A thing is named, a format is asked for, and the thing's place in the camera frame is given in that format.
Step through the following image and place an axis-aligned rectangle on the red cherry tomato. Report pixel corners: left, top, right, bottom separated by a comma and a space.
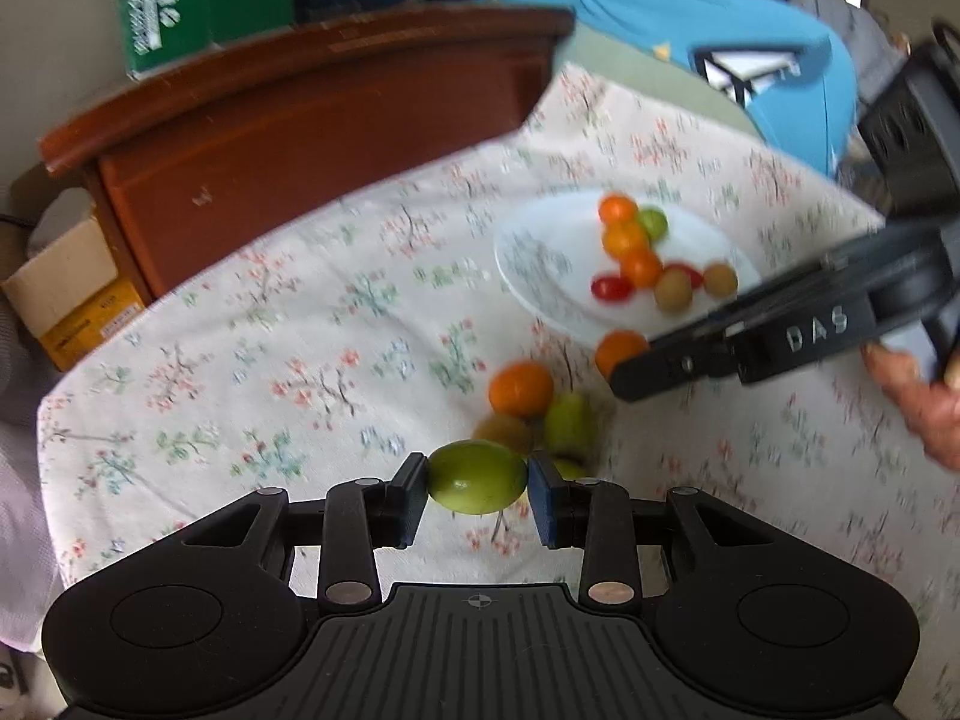
590, 273, 635, 304
664, 262, 703, 291

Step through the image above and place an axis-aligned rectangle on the dark wooden cabinet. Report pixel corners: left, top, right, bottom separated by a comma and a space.
39, 5, 574, 296

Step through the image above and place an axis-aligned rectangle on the brown kiwi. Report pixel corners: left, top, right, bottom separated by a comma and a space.
654, 271, 693, 314
701, 262, 739, 299

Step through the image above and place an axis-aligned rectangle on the person's right hand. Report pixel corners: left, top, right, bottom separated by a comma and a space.
861, 343, 960, 472

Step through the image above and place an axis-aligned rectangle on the green fruit with stem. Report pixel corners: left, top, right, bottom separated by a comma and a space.
542, 392, 599, 465

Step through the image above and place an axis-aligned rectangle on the purple checked cloth cover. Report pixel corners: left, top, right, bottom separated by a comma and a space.
0, 301, 64, 652

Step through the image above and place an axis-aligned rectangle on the tan kiwi in pile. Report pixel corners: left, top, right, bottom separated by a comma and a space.
472, 413, 537, 457

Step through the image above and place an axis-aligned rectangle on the floral tablecloth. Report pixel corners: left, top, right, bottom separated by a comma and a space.
39, 67, 958, 622

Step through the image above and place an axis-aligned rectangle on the lone orange tangerine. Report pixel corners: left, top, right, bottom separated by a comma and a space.
601, 221, 649, 262

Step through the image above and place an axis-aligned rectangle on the white ceramic plate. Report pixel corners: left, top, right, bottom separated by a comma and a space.
493, 188, 760, 348

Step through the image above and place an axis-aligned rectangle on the large green fruit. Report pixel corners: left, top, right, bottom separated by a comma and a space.
427, 439, 527, 515

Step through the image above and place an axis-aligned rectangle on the open brown cardboard box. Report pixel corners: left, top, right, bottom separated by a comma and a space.
2, 164, 151, 372

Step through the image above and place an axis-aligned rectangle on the small green fruit centre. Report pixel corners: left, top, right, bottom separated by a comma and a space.
553, 458, 590, 481

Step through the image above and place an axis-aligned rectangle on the blue fabric item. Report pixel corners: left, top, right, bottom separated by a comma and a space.
449, 0, 857, 176

